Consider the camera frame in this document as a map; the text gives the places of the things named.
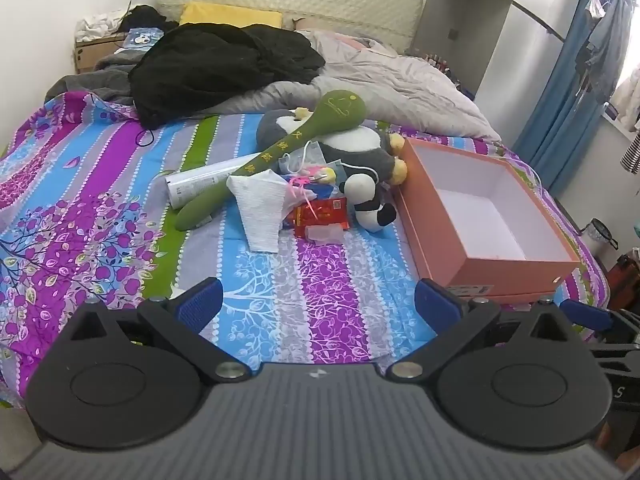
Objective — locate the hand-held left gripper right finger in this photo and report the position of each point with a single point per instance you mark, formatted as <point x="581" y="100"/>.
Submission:
<point x="437" y="305"/>

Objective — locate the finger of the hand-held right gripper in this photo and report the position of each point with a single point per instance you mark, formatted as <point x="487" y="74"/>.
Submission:
<point x="585" y="316"/>

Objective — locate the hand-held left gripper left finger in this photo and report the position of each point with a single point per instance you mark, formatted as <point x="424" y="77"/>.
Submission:
<point x="200" y="305"/>

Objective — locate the orange cardboard box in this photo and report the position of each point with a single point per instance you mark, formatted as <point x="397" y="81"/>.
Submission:
<point x="425" y="260"/>

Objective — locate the red snack packet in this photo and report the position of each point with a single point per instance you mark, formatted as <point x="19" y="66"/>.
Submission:
<point x="325" y="212"/>

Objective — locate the small yellow pink plush toy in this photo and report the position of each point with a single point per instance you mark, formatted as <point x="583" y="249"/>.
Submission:
<point x="327" y="175"/>

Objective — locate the blue face mask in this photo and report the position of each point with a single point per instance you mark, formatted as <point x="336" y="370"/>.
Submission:
<point x="332" y="167"/>

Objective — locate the red container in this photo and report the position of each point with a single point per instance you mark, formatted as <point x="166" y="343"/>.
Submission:
<point x="627" y="280"/>

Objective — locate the white paper towel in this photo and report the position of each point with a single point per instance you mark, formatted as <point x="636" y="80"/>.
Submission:
<point x="260" y="210"/>

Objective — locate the white tube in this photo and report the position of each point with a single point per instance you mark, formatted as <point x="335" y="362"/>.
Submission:
<point x="200" y="182"/>

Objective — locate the small panda plush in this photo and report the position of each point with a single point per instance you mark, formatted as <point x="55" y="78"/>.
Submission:
<point x="365" y="195"/>

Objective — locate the clear plastic wrapper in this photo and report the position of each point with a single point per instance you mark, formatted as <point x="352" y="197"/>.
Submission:
<point x="325" y="233"/>

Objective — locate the pink ribbon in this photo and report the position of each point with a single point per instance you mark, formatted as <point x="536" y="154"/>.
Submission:
<point x="300" y="192"/>

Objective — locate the striped garment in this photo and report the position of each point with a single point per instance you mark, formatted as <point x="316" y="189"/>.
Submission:
<point x="631" y="155"/>

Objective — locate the wrapped face mask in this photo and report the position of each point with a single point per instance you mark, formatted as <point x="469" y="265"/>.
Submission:
<point x="295" y="157"/>

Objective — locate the grey penguin plush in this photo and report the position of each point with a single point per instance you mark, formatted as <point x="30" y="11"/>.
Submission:
<point x="360" y="147"/>

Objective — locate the colourful striped bedsheet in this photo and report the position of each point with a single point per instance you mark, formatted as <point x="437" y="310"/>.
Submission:
<point x="100" y="160"/>

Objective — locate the blue curtain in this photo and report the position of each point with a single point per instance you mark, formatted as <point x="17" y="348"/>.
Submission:
<point x="565" y="110"/>

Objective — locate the green plush stick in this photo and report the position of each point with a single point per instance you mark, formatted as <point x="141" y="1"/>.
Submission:
<point x="340" y="110"/>

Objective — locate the hanging white garment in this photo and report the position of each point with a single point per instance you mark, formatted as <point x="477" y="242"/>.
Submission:
<point x="627" y="100"/>

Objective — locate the light grey duvet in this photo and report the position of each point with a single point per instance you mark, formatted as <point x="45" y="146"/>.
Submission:
<point x="400" y="85"/>

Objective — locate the black clothing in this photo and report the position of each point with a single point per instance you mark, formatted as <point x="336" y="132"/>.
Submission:
<point x="210" y="65"/>

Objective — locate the row of small bottles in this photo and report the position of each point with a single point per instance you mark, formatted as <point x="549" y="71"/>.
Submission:
<point x="440" y="62"/>

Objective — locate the dark grey blanket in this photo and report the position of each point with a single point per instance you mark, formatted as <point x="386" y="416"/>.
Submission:
<point x="90" y="82"/>

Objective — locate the hanging dark garment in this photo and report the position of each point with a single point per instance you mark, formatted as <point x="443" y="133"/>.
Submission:
<point x="605" y="45"/>

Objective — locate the brown cardboard box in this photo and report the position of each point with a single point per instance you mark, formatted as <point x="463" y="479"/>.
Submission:
<point x="92" y="55"/>

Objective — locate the blue panda print item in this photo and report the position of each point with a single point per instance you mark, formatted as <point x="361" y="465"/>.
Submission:
<point x="142" y="37"/>

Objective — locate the yellow pillow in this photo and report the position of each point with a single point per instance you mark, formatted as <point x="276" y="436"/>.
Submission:
<point x="225" y="14"/>

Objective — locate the small black cloth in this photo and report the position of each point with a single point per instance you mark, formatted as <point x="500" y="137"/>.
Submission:
<point x="145" y="16"/>

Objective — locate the crumpled white cloth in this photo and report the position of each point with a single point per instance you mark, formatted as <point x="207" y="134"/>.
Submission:
<point x="97" y="25"/>

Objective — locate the tan pillow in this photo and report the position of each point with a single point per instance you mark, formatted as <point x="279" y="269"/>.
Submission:
<point x="320" y="24"/>

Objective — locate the grey cabinet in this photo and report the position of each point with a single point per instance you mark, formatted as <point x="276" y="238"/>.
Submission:
<point x="450" y="0"/>

